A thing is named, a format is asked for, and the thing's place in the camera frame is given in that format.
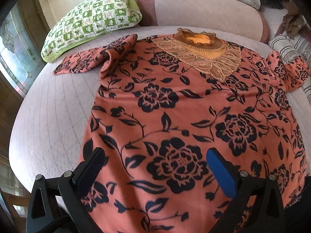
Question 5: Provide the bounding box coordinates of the pink bolster cushion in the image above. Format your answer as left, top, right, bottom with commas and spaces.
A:
136, 0, 270, 43

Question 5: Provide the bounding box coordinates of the pink quilted bed sheet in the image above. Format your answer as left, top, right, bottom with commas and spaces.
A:
9, 63, 101, 180

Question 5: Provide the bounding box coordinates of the orange black floral garment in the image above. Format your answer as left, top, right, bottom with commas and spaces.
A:
53, 28, 310, 232

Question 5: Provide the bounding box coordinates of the green white patterned pillow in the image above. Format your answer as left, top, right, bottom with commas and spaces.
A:
41, 0, 142, 63

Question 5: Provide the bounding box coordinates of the window with frame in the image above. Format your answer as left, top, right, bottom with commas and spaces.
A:
1, 5, 46, 97

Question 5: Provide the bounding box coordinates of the striped grey white cloth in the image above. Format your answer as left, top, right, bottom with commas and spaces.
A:
267, 34, 310, 106

